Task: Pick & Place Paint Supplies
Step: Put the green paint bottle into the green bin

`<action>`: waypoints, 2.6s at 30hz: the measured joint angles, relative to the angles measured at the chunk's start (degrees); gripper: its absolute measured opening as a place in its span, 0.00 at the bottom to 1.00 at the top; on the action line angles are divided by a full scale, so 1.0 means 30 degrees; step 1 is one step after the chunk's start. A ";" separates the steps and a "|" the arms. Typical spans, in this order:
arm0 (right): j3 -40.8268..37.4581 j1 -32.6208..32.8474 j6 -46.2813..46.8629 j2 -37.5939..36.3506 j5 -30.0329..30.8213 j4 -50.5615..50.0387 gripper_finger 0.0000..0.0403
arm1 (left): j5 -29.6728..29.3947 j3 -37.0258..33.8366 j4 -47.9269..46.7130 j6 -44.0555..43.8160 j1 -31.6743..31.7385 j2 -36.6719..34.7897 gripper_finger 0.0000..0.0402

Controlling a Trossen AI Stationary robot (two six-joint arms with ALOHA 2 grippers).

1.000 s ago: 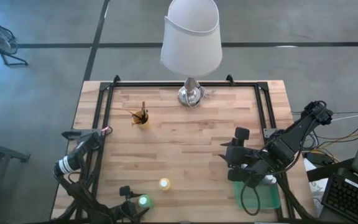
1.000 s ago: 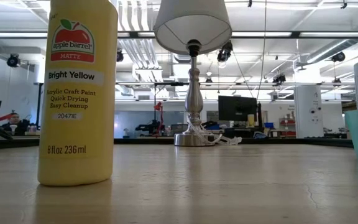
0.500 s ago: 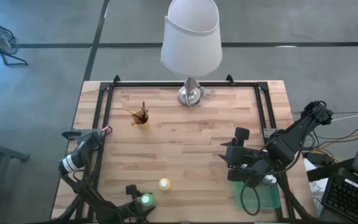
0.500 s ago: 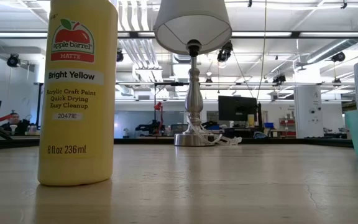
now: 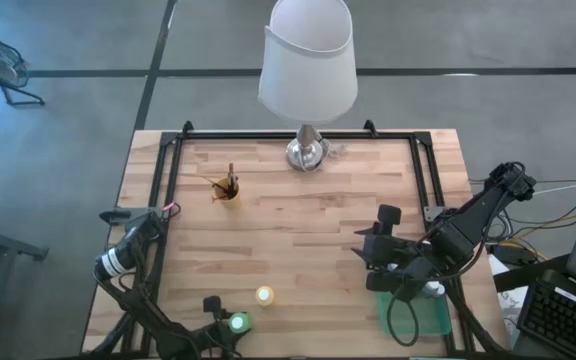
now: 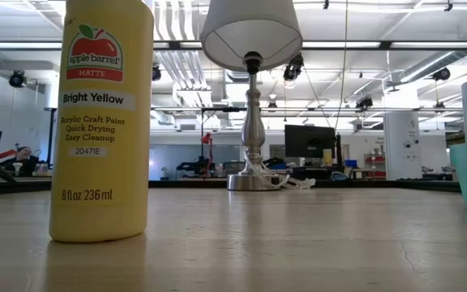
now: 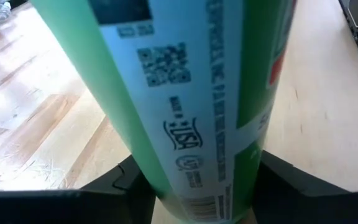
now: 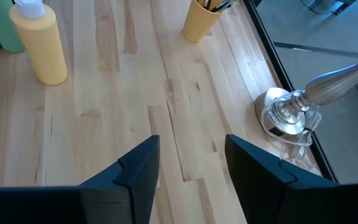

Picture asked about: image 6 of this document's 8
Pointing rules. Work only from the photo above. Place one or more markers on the black equipment stand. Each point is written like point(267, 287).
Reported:
point(202, 121)

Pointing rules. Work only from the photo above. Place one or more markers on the black ceiling camera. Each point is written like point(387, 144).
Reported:
point(441, 74)
point(364, 102)
point(293, 67)
point(17, 79)

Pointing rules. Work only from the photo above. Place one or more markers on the black horizontal rig beam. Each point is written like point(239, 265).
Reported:
point(379, 45)

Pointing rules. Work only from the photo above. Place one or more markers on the large yellow paint bottle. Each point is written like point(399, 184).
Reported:
point(99, 174)

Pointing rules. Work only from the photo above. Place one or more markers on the black upright post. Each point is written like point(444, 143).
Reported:
point(50, 134)

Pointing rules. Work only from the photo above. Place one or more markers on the silver table lamp white shade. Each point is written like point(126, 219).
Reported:
point(254, 121)

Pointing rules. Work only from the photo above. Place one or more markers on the white round column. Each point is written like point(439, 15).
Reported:
point(401, 146)

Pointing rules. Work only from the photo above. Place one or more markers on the black background monitor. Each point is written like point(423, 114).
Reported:
point(308, 142)

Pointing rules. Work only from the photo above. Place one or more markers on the red shelf rack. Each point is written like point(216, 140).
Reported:
point(375, 166)

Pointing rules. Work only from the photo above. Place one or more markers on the person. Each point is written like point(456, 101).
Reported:
point(23, 156)

